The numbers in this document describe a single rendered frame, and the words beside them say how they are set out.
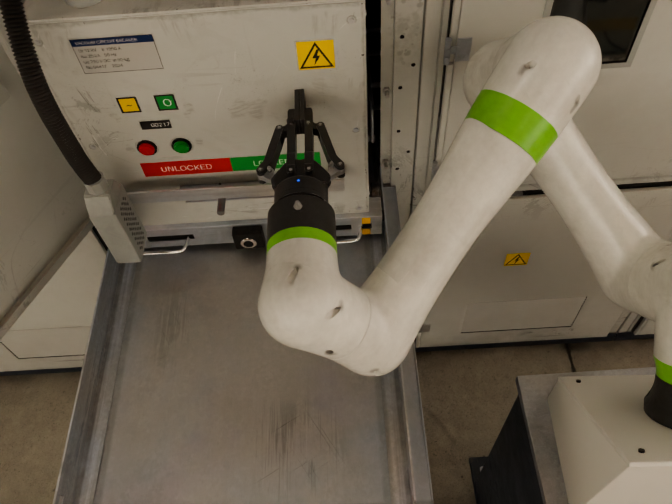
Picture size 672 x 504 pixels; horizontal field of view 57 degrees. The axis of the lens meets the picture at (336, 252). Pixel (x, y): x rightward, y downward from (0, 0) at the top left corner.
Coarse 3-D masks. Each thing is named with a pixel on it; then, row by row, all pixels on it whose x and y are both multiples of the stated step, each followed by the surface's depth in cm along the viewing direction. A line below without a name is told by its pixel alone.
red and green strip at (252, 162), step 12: (252, 156) 108; (264, 156) 109; (300, 156) 109; (144, 168) 110; (156, 168) 110; (168, 168) 110; (180, 168) 110; (192, 168) 110; (204, 168) 110; (216, 168) 111; (228, 168) 111; (240, 168) 111; (252, 168) 111
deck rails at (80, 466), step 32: (384, 224) 126; (128, 288) 124; (96, 320) 114; (96, 352) 113; (96, 384) 112; (384, 384) 109; (96, 416) 109; (384, 416) 106; (64, 448) 99; (96, 448) 106; (64, 480) 98; (96, 480) 102
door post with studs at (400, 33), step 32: (384, 0) 100; (416, 0) 99; (384, 32) 105; (416, 32) 104; (384, 64) 110; (416, 64) 110; (384, 96) 116; (416, 96) 116; (384, 128) 123; (384, 160) 130
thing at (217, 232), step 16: (176, 224) 123; (192, 224) 123; (208, 224) 123; (224, 224) 123; (240, 224) 122; (256, 224) 123; (336, 224) 123; (368, 224) 124; (160, 240) 126; (176, 240) 126; (192, 240) 126; (208, 240) 126; (224, 240) 126
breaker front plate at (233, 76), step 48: (48, 48) 89; (192, 48) 90; (240, 48) 90; (288, 48) 90; (336, 48) 91; (96, 96) 96; (144, 96) 97; (192, 96) 97; (240, 96) 97; (288, 96) 98; (336, 96) 98; (96, 144) 105; (192, 144) 106; (240, 144) 106; (336, 144) 107; (336, 192) 117
